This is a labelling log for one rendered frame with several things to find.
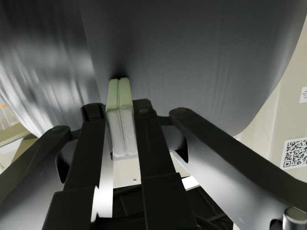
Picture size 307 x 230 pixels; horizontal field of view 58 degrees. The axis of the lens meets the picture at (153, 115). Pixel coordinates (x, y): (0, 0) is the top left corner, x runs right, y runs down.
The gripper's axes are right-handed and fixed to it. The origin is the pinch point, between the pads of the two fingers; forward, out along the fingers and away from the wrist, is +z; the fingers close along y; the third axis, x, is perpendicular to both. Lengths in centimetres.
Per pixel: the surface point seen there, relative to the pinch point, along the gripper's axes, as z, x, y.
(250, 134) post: 34.4, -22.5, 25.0
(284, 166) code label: 26.6, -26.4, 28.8
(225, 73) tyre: 3.6, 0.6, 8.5
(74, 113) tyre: 4.5, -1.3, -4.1
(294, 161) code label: 26.5, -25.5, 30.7
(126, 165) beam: 55, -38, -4
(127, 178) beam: 56, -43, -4
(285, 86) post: 23.9, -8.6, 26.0
